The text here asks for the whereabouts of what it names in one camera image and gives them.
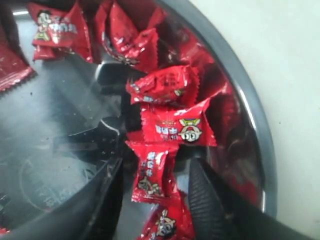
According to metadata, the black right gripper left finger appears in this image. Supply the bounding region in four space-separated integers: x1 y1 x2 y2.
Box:
1 158 124 240

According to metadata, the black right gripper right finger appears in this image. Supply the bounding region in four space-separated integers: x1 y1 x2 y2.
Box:
188 158 309 240

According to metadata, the red candy bottom centre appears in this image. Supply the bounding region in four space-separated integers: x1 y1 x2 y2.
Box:
137 191 195 240

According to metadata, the red candy between fingers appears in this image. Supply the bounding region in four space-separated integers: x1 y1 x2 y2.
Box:
126 141 181 206

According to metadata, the red candy with cartoon face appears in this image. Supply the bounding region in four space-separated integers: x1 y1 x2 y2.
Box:
140 98 217 147

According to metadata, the red candy upper middle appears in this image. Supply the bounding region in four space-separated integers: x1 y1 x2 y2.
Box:
125 65 200 107

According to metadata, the red candy left edge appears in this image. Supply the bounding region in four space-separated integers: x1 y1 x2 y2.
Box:
0 23 35 92

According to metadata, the red candy top centre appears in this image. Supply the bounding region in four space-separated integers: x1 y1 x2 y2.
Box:
94 0 165 73

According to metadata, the red candy top left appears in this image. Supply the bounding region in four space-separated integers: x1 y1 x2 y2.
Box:
27 1 94 63

